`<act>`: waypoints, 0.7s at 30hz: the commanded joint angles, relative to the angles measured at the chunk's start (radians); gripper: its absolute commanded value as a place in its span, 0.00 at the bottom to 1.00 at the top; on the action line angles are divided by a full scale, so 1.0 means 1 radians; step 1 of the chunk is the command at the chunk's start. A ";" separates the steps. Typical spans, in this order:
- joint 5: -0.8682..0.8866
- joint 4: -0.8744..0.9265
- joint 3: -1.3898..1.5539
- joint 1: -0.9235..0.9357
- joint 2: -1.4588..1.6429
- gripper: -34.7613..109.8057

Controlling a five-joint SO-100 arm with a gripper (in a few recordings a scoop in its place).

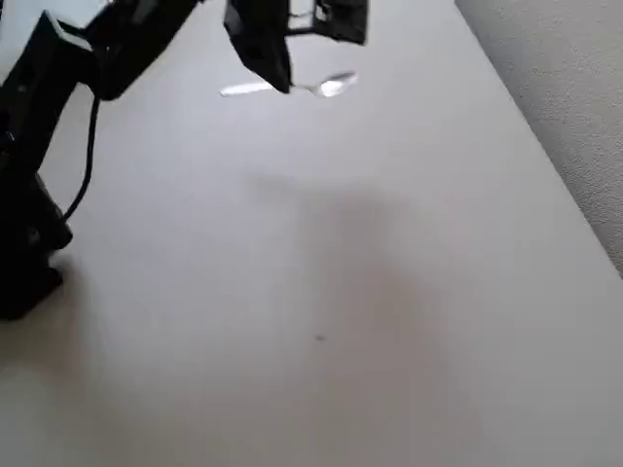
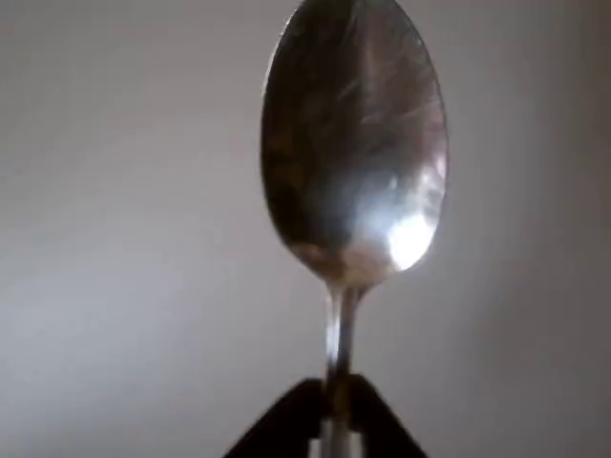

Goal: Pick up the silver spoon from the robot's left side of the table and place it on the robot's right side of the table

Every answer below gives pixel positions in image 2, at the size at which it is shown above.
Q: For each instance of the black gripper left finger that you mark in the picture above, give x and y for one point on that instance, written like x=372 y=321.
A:
x=291 y=424

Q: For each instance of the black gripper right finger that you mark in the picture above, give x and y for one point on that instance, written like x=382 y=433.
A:
x=377 y=420

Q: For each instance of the silver metal spoon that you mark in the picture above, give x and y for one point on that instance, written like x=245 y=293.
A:
x=353 y=157

